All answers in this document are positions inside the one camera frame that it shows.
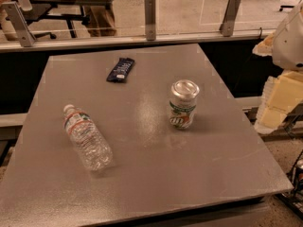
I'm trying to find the black wire basket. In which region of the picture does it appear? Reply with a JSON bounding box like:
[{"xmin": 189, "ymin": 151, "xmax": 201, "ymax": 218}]
[{"xmin": 276, "ymin": 150, "xmax": 303, "ymax": 220}]

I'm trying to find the right metal rail bracket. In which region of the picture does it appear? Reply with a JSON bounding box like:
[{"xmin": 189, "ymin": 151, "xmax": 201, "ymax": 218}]
[{"xmin": 220, "ymin": 0, "xmax": 241, "ymax": 37}]

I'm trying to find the person in khaki trousers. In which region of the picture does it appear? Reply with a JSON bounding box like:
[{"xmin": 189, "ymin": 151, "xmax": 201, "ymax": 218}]
[{"xmin": 84, "ymin": 6, "xmax": 116, "ymax": 37}]

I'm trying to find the clear plastic water bottle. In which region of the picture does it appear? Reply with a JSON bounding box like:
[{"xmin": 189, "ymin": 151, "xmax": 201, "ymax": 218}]
[{"xmin": 63, "ymin": 104, "xmax": 113, "ymax": 172}]

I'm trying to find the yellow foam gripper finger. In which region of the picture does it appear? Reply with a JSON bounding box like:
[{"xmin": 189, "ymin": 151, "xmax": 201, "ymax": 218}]
[{"xmin": 254, "ymin": 70, "xmax": 303, "ymax": 134}]

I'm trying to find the black background table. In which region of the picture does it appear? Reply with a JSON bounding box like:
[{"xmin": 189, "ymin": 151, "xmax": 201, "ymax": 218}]
[{"xmin": 21, "ymin": 0, "xmax": 114, "ymax": 38}]

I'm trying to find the left metal rail bracket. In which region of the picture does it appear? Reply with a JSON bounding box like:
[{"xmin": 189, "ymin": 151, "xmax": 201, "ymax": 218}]
[{"xmin": 3, "ymin": 2, "xmax": 35, "ymax": 47}]

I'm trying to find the aluminium guard rail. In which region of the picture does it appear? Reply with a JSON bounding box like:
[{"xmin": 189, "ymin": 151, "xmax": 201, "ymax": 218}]
[{"xmin": 0, "ymin": 28, "xmax": 274, "ymax": 53}]

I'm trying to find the dark blue snack wrapper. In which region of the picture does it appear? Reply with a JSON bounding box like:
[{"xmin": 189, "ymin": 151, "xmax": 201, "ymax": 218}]
[{"xmin": 106, "ymin": 58, "xmax": 134, "ymax": 83}]

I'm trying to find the metal rail bracket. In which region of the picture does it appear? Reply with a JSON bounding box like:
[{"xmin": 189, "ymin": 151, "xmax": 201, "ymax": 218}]
[
  {"xmin": 220, "ymin": 0, "xmax": 241, "ymax": 37},
  {"xmin": 3, "ymin": 2, "xmax": 35, "ymax": 47},
  {"xmin": 144, "ymin": 0, "xmax": 156, "ymax": 41}
]

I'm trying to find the middle metal rail bracket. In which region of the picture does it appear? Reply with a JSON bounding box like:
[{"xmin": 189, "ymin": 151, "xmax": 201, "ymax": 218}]
[{"xmin": 144, "ymin": 0, "xmax": 156, "ymax": 41}]

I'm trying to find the green white soda can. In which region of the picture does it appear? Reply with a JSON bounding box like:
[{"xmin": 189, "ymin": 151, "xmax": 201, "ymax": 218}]
[{"xmin": 169, "ymin": 79, "xmax": 200, "ymax": 130}]

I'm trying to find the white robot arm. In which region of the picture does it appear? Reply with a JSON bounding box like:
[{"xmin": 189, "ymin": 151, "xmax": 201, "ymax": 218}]
[{"xmin": 253, "ymin": 2, "xmax": 303, "ymax": 134}]

